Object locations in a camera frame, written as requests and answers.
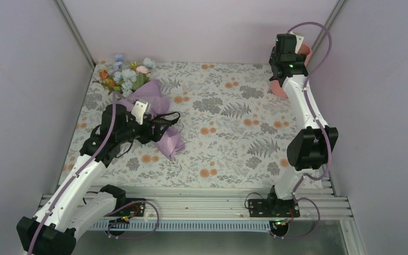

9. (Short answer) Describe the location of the purple flower bouquet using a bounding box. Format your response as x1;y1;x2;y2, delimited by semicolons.
92;53;186;161

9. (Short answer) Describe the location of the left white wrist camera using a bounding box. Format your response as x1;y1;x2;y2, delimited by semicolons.
131;100;151;125

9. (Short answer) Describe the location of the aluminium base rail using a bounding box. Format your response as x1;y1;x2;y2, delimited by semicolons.
37;177;354;232

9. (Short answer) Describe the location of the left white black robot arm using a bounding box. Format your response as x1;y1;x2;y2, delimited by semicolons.
16;101;176;254

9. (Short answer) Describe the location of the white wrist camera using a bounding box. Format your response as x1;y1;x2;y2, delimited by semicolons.
131;100;151;125
287;31;304;52

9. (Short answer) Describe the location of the black gold-lettered ribbon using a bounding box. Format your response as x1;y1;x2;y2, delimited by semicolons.
148;112;181;129

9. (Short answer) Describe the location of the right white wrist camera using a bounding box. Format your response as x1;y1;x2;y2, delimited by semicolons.
287;31;304;52

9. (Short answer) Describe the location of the floral patterned table mat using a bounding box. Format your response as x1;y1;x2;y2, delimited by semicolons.
60;61;326;189

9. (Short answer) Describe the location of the pink cylindrical vase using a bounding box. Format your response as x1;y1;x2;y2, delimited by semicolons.
270;44;312;99

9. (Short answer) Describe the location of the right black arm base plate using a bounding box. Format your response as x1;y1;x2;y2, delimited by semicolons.
247;199;300;218

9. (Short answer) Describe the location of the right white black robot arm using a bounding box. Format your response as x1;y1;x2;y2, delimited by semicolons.
266;32;338;216

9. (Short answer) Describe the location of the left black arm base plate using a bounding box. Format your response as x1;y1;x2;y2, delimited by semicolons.
118;198;146;218

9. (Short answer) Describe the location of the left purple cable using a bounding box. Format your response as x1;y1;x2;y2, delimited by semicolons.
26;91;134;255

